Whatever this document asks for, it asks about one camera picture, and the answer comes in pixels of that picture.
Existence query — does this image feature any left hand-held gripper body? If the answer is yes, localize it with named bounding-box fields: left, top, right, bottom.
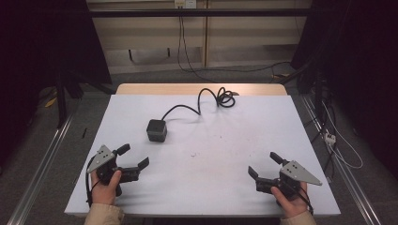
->
left=86, top=144, right=141, bottom=198

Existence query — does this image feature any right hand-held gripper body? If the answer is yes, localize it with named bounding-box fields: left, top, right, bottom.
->
left=255, top=159, right=324, bottom=202

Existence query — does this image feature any person's right hand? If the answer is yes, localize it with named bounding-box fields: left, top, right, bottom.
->
left=270, top=182, right=311, bottom=219

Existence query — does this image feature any person's left hand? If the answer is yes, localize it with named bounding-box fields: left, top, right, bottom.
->
left=90, top=170, right=123, bottom=206

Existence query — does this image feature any black cube power socket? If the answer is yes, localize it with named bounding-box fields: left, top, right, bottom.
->
left=145, top=118, right=169, bottom=143

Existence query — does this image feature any white power strip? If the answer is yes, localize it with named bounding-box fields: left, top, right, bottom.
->
left=323, top=130, right=338, bottom=148

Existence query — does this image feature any white table mat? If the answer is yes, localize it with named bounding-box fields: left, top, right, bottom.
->
left=64, top=94, right=342, bottom=218

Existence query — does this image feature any black metal stand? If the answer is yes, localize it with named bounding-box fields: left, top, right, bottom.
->
left=55, top=69, right=117, bottom=129

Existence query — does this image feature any yellow tape strip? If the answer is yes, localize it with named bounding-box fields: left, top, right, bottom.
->
left=44, top=96, right=59, bottom=109

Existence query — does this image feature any black curtain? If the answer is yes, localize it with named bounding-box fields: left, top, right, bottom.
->
left=0, top=0, right=113, bottom=163
left=290, top=0, right=398, bottom=181

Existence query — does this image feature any right hand-held gripper black cable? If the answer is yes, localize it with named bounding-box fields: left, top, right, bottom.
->
left=295, top=187, right=315, bottom=217

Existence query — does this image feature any hand-held gripper black cable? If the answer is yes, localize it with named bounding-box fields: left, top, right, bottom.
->
left=295, top=187, right=315, bottom=217
left=84, top=157, right=101, bottom=208

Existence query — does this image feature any left hand-held gripper black cable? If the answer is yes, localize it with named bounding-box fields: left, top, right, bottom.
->
left=84, top=157, right=101, bottom=208

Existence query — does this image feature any aluminium floor rail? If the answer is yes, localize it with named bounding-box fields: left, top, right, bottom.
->
left=299, top=93, right=383, bottom=225
left=6, top=111, right=78, bottom=225

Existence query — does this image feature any white cable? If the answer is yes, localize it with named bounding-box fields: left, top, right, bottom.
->
left=321, top=100, right=364, bottom=171

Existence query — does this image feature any black power socket cable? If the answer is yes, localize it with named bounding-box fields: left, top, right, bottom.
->
left=161, top=86, right=240, bottom=122

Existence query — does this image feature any black wall cable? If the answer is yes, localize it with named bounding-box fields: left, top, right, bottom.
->
left=176, top=15, right=293, bottom=83

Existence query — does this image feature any black horizontal frame bar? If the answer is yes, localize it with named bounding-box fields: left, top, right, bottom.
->
left=88, top=7, right=314, bottom=19

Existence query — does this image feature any white wall outlet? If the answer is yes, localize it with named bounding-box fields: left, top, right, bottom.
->
left=174, top=0, right=198, bottom=9

